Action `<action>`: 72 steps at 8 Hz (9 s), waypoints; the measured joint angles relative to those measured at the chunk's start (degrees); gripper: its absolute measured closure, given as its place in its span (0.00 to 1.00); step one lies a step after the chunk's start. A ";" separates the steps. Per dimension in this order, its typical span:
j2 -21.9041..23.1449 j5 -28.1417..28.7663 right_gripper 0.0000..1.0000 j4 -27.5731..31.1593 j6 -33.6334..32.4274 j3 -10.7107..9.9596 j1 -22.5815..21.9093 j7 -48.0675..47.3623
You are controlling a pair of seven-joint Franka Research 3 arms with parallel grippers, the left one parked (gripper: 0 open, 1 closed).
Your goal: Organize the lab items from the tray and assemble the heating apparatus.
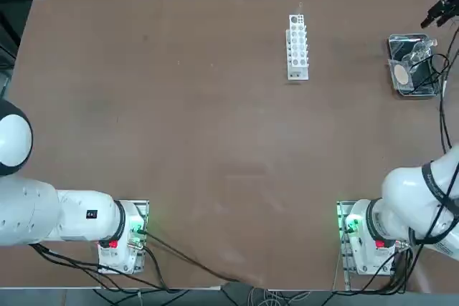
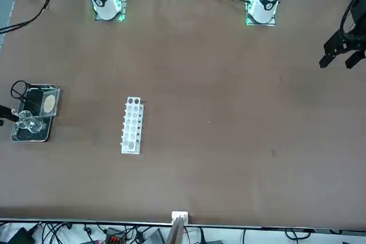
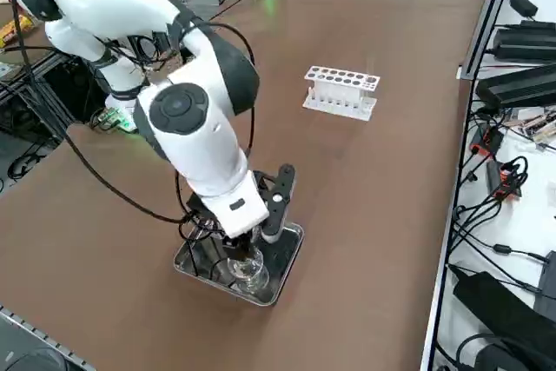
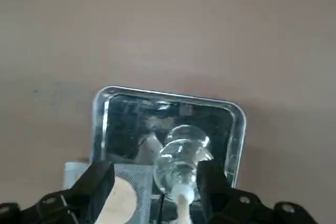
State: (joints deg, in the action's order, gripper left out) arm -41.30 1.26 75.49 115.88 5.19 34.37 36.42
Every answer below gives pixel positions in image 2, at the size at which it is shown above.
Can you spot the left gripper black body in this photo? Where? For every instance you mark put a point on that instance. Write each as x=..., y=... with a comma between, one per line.
x=359, y=9

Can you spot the glass test tube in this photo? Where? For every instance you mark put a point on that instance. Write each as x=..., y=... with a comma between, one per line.
x=131, y=146

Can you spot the stainless steel tray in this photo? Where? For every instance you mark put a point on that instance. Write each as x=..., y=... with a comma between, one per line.
x=31, y=98

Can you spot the large black adapter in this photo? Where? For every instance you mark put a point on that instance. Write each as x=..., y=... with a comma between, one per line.
x=20, y=236

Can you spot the white test tube rack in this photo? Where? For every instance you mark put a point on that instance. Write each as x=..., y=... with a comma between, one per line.
x=131, y=114

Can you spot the black orange connector box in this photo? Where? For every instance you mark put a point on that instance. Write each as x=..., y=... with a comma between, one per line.
x=114, y=236

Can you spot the dark ribbed power supply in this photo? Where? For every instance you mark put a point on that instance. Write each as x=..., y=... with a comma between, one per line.
x=155, y=238

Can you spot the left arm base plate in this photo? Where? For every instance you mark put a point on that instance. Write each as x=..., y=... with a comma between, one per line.
x=271, y=24

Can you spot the table edge rail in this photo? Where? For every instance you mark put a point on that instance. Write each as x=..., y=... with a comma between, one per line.
x=85, y=222

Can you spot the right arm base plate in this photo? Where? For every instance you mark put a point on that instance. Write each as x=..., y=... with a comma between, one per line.
x=98, y=20

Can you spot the white table edge bracket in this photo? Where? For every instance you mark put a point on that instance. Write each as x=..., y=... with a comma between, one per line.
x=175, y=214

